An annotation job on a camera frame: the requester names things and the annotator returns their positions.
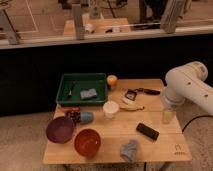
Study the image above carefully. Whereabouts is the white paper cup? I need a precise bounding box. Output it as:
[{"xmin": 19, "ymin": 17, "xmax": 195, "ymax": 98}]
[{"xmin": 103, "ymin": 101, "xmax": 119, "ymax": 118}]

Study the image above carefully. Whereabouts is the black handled knife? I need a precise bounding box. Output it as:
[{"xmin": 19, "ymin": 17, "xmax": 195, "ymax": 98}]
[{"xmin": 136, "ymin": 88, "xmax": 160, "ymax": 95}]

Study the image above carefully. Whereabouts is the background wooden table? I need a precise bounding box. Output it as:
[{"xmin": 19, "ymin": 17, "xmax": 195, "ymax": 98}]
[{"xmin": 63, "ymin": 18, "xmax": 131, "ymax": 36}]

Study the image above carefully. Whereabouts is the red marker pen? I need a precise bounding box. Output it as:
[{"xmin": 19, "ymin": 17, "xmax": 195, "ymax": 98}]
[{"xmin": 56, "ymin": 107, "xmax": 80, "ymax": 112}]

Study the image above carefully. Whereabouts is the purple bowl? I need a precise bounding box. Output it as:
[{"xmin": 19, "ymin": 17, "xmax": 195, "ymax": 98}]
[{"xmin": 46, "ymin": 116, "xmax": 75, "ymax": 144}]

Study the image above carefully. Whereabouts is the green plastic tray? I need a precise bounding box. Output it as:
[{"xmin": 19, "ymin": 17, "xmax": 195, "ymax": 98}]
[{"xmin": 56, "ymin": 73, "xmax": 108, "ymax": 107}]

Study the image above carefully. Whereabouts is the grey sponge in tray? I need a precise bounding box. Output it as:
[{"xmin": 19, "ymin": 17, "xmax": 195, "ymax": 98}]
[{"xmin": 80, "ymin": 88, "xmax": 97, "ymax": 100}]

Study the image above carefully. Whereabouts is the black power cable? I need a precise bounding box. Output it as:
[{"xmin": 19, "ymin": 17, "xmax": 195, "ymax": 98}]
[{"xmin": 181, "ymin": 115, "xmax": 213, "ymax": 133}]

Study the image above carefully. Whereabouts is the black eraser block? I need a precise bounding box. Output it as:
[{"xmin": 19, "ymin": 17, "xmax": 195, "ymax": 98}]
[{"xmin": 136, "ymin": 123, "xmax": 159, "ymax": 141}]

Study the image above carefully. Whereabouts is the dark red toy object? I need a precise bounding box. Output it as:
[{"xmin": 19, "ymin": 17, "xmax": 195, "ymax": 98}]
[{"xmin": 66, "ymin": 111, "xmax": 80, "ymax": 124}]

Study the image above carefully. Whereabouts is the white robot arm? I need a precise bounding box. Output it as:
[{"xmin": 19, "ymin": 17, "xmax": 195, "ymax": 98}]
[{"xmin": 161, "ymin": 61, "xmax": 213, "ymax": 124}]

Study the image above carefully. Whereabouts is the blue cup lying down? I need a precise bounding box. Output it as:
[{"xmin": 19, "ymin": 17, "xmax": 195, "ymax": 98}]
[{"xmin": 80, "ymin": 112, "xmax": 94, "ymax": 124}]

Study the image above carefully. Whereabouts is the small black square object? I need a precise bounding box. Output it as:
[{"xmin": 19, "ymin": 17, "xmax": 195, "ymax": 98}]
[{"xmin": 125, "ymin": 90, "xmax": 137, "ymax": 101}]

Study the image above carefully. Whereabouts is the red-orange bowl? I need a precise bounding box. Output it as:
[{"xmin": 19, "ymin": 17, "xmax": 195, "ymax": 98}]
[{"xmin": 74, "ymin": 129, "xmax": 101, "ymax": 158}]

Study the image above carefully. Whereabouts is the dark small tool in tray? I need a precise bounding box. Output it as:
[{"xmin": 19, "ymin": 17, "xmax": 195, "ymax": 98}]
[{"xmin": 68, "ymin": 82, "xmax": 75, "ymax": 98}]

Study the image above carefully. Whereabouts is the crumpled grey-blue cloth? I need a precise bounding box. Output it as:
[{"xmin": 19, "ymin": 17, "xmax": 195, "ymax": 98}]
[{"xmin": 120, "ymin": 140, "xmax": 138, "ymax": 162}]

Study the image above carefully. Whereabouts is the banana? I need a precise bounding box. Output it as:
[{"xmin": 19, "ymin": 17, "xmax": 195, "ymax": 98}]
[{"xmin": 120, "ymin": 98, "xmax": 144, "ymax": 111}]

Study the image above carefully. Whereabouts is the orange fruit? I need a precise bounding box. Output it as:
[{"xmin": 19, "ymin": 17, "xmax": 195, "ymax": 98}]
[{"xmin": 107, "ymin": 75, "xmax": 118, "ymax": 87}]

